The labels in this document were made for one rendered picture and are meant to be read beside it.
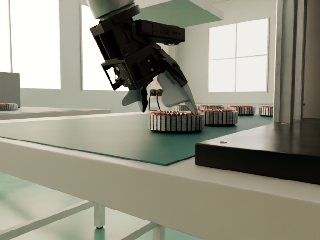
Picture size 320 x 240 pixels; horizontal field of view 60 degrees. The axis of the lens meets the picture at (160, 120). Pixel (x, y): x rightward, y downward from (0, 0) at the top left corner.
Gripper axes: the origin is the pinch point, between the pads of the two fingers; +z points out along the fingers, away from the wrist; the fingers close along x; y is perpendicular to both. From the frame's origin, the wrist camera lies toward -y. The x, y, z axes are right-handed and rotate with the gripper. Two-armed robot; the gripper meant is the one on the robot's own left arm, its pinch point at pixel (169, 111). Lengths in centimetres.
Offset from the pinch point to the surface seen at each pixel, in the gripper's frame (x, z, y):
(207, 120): -1.1, 8.6, -10.2
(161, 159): 17.6, -5.8, 17.9
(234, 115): 2.4, 10.4, -15.4
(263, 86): -289, 269, -533
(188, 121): 5.2, 1.2, 1.0
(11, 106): -130, 4, -3
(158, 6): -44, -15, -51
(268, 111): -9, 31, -49
